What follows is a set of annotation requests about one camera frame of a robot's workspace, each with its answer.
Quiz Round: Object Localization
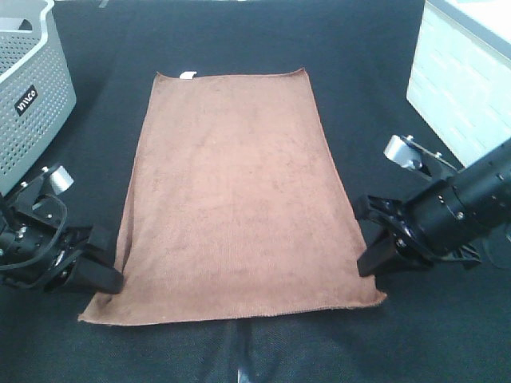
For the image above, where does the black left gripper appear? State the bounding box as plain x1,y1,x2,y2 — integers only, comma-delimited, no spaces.
1,175,124,294

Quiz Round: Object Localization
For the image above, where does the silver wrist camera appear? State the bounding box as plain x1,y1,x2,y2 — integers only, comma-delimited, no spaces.
383,135,458,180
42,164,74,195

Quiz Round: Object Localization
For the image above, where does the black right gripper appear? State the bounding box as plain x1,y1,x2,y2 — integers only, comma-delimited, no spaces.
354,181,481,278

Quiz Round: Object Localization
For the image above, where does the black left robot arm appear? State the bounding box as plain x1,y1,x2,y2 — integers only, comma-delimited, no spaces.
1,176,124,294

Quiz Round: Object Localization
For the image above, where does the brown towel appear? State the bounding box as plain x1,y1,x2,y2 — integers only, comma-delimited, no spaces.
79,69,386,326

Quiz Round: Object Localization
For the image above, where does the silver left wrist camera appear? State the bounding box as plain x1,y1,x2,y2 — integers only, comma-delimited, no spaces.
42,164,74,195

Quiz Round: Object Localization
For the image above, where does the grey perforated basket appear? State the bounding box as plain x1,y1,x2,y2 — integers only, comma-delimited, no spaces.
1,1,77,195

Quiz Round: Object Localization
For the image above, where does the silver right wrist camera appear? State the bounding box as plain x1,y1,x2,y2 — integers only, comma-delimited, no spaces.
383,135,458,180

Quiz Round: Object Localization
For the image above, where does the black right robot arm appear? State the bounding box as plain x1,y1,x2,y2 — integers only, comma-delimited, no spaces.
352,135,510,277

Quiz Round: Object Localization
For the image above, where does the white plastic bin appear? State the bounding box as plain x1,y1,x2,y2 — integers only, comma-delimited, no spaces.
406,1,510,166

